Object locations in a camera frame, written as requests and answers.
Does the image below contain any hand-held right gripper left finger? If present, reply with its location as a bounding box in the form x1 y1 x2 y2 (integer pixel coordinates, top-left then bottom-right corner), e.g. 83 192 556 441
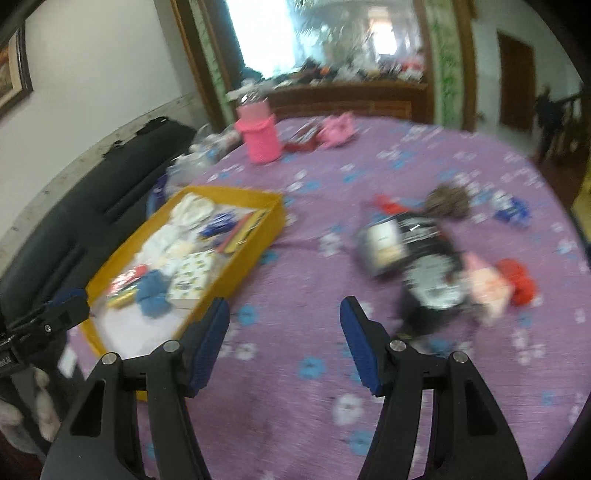
41 298 230 480

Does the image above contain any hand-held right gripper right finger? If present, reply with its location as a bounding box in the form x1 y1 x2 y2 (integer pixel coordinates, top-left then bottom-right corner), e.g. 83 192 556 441
339 296 529 480

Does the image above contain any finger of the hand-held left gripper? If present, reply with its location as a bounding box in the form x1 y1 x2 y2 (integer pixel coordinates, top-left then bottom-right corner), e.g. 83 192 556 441
0 287 90 344

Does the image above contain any colorful cloth pack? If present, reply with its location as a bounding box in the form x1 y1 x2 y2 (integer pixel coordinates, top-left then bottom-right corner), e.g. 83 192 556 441
105 264 151 309

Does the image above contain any lemon print tissue pack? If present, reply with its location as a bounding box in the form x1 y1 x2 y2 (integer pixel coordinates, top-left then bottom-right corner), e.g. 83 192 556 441
165 251 220 308

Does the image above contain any blue towel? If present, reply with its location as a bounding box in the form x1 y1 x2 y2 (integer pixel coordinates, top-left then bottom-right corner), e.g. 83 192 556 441
134 270 174 319

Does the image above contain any yellow cardboard box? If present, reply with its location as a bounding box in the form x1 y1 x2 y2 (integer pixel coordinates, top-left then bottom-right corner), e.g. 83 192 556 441
78 185 286 402

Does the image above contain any striped red gold packet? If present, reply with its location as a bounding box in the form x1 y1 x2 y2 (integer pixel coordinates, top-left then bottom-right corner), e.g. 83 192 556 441
217 210 271 254

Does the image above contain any blue white tissue bag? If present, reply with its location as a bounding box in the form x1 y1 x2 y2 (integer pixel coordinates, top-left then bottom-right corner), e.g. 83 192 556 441
198 210 241 241

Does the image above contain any white cloth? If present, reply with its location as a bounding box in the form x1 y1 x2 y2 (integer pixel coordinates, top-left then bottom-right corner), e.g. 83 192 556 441
139 194 218 273

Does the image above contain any pink tissue pack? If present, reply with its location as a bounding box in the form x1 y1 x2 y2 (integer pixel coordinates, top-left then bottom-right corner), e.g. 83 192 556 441
462 251 515 324

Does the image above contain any red plastic bag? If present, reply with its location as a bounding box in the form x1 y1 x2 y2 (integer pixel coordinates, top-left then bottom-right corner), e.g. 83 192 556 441
369 194 407 215
496 258 539 306

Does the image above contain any brown fuzzy ball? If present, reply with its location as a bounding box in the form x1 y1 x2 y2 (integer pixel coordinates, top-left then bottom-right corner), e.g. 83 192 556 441
422 184 472 220

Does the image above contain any black electric motor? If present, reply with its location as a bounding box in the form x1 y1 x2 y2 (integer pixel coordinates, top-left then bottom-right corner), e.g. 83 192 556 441
394 300 467 340

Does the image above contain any black sofa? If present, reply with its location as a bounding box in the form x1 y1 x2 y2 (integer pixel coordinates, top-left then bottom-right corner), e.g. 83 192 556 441
0 115 199 462

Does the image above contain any black packet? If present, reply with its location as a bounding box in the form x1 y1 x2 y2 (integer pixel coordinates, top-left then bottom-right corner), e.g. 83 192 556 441
355 213 467 310

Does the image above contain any purple cloth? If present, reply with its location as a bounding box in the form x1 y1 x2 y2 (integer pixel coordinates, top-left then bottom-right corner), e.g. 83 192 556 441
145 173 171 217

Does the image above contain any clear plastic bag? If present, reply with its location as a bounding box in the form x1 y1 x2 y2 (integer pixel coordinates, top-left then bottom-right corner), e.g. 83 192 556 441
166 129 245 185

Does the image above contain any small blue packet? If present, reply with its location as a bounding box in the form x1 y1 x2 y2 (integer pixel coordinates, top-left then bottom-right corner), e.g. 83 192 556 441
489 191 532 227

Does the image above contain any black bag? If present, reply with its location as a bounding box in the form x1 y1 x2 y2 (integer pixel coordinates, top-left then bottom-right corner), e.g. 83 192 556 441
134 115 178 137

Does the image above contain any pink bottle in knit sleeve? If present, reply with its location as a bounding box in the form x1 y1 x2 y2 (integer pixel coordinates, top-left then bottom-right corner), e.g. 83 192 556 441
235 104 283 164

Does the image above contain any pink cloth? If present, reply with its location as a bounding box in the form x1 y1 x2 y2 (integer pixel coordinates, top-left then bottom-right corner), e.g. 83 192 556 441
318 113 358 149

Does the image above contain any framed picture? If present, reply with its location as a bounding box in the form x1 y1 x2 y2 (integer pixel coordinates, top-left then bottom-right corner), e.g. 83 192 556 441
0 23 35 118

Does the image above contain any wooden counter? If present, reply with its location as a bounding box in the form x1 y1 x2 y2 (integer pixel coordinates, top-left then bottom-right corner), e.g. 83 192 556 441
265 80 428 123

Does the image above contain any clear bottle pink liquid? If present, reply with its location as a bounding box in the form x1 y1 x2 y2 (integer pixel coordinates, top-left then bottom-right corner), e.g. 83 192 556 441
238 90 271 112

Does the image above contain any wooden framed glass partition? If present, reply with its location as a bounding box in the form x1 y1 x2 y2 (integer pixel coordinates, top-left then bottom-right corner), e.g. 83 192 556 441
171 0 478 134

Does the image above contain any pile of assorted goods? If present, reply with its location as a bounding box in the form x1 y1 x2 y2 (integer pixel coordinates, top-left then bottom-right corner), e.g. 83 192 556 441
240 51 428 88

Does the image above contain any wooden door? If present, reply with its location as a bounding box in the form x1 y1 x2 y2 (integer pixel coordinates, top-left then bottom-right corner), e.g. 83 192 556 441
496 30 539 139

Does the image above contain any wooden stair railing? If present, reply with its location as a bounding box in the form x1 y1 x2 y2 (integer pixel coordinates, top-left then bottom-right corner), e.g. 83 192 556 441
554 90 587 158

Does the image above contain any dark coat on post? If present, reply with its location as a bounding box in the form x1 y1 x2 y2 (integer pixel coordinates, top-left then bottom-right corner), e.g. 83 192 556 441
533 83 566 162

